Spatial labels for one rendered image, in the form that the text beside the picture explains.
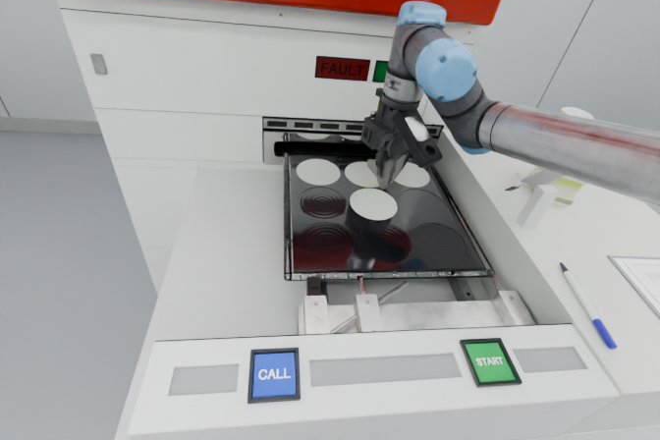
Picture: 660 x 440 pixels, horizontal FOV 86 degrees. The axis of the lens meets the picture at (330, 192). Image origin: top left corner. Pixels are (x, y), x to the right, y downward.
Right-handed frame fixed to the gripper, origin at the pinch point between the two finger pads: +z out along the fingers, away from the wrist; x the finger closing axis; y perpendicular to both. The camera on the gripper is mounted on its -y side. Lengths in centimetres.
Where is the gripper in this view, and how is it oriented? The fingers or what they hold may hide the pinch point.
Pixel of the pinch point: (386, 186)
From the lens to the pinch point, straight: 77.8
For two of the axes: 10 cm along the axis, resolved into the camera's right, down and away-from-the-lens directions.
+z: -1.1, 7.7, 6.3
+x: -8.1, 3.0, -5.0
